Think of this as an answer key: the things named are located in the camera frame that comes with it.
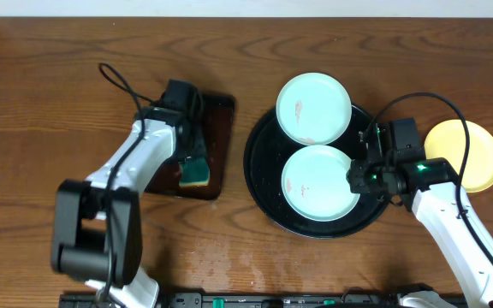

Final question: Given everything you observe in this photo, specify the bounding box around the green and yellow sponge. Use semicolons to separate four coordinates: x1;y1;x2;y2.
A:
179;157;211;187

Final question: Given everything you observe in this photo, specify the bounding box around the yellow plate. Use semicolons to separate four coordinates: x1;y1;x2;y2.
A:
424;120;493;193

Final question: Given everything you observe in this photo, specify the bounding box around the mint green plate with stain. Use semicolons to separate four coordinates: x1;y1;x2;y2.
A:
276;73;353;145

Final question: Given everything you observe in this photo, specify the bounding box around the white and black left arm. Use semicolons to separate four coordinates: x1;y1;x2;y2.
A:
50;107;205;307

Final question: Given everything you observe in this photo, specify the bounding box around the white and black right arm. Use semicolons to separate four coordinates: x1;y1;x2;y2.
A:
347;158;493;307

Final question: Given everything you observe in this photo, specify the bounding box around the black rectangular water tray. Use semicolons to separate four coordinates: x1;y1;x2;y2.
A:
145;92;235;200

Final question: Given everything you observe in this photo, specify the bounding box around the round black tray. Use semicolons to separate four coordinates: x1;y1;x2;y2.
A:
243;109;391;239

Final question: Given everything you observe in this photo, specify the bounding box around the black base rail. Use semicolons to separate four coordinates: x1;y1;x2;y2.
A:
57;288;467;308

